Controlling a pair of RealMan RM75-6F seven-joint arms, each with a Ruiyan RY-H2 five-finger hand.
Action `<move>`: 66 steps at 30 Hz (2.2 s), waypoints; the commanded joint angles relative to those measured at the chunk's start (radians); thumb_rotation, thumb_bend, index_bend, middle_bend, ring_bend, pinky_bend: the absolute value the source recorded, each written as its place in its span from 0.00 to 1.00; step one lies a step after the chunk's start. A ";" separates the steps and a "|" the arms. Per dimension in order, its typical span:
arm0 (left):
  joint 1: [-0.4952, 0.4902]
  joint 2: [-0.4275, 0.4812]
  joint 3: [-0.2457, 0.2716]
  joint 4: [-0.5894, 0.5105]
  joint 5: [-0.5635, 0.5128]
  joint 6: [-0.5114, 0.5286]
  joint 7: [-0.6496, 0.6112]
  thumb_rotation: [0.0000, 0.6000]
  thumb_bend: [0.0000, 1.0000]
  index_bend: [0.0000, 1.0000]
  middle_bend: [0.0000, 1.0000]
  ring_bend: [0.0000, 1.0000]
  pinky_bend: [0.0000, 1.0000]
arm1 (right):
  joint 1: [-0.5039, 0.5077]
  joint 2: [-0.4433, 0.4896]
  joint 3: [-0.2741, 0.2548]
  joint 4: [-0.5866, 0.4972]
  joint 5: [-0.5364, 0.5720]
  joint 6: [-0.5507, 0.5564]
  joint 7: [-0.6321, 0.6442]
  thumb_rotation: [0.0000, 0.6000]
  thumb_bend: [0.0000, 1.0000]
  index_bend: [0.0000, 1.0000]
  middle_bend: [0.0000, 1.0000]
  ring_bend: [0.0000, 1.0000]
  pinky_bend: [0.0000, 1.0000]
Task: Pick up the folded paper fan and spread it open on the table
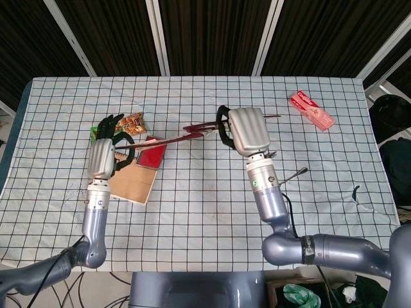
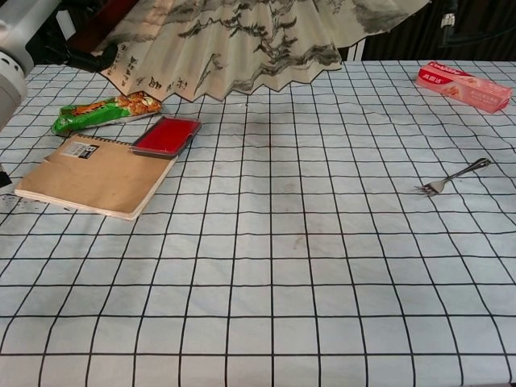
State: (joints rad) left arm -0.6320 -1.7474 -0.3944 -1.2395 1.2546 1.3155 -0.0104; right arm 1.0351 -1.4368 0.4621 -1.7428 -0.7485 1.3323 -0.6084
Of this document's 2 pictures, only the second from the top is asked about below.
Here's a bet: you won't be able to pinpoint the dark brown curtain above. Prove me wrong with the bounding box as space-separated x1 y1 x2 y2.
23 0 516 68

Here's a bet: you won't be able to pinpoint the paper folding fan red ribs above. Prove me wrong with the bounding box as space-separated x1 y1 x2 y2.
70 0 432 102

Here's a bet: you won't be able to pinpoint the red ink pad case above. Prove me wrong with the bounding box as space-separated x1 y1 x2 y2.
131 115 202 159

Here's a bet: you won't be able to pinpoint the brown kraft spiral notebook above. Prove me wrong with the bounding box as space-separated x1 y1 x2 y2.
15 133 179 222

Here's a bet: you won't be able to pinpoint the silver metal fork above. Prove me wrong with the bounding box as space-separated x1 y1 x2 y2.
414 157 492 198

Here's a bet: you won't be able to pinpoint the pink toothpaste box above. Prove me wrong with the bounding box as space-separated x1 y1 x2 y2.
414 60 513 115

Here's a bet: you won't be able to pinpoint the green orange snack packet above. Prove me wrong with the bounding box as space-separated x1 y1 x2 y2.
51 90 164 137

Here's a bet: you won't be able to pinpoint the white black grid tablecloth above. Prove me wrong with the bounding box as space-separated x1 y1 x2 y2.
0 60 516 387

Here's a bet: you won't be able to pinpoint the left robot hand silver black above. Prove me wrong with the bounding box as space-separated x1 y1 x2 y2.
0 0 119 73

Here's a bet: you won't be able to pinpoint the slanted white frame post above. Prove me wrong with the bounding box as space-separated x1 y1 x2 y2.
55 6 74 40

